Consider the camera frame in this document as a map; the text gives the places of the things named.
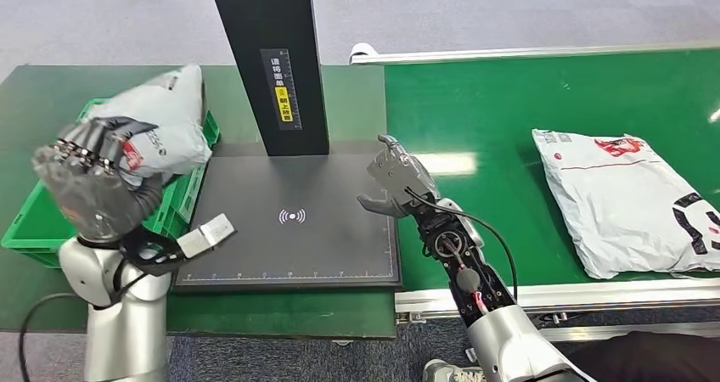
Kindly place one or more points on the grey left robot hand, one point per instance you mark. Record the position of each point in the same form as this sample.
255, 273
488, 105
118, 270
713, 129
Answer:
90, 199

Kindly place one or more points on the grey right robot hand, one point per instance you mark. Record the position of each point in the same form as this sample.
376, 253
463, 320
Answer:
382, 205

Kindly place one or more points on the grey package with red print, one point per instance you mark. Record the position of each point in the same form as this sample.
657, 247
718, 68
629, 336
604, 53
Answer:
163, 115

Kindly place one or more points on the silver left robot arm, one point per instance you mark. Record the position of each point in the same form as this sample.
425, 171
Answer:
124, 312

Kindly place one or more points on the green conveyor belt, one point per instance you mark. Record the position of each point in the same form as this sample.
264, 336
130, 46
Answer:
478, 104

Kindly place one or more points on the white package red black print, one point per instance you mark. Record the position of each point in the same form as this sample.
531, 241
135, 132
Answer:
624, 211

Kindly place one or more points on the green plastic crate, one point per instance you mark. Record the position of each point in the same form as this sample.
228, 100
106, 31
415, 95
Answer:
34, 227

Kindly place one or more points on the clear crate label holder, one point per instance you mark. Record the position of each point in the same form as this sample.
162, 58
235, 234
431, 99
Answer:
194, 196

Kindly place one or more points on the black and yellow column label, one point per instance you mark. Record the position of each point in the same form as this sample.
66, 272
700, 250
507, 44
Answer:
282, 90

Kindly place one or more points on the person's grey shoe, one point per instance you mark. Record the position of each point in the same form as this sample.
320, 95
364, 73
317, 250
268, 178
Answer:
450, 373

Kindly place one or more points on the black scanner column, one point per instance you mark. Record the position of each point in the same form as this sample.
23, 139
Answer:
270, 19

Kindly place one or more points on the person's leg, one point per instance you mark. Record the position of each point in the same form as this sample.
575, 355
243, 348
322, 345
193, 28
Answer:
652, 360

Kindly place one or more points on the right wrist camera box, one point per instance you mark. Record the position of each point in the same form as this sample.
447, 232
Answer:
402, 171

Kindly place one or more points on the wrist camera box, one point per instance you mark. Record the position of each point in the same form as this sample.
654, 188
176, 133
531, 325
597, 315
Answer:
205, 236
402, 171

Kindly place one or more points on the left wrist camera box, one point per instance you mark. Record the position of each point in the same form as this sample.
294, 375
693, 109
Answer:
205, 236

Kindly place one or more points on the aluminium conveyor frame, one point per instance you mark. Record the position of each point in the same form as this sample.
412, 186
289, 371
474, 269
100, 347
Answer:
619, 294

